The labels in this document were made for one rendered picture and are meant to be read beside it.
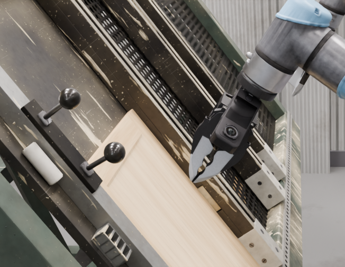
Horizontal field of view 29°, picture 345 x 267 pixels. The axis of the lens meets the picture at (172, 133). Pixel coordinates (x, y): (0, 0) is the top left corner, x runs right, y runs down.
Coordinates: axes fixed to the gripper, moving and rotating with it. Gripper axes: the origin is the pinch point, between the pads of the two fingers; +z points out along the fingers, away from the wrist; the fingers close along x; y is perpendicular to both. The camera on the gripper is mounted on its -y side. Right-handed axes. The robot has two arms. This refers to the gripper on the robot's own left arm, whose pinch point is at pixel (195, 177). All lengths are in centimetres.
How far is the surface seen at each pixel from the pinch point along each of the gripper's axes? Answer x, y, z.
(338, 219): -118, 257, 100
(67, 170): 19.9, 0.5, 12.5
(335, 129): -107, 345, 80
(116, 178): 11.4, 16.7, 18.0
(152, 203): 1.8, 22.4, 21.8
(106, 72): 27, 49, 12
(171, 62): 15, 90, 15
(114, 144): 15.0, -2.5, 1.4
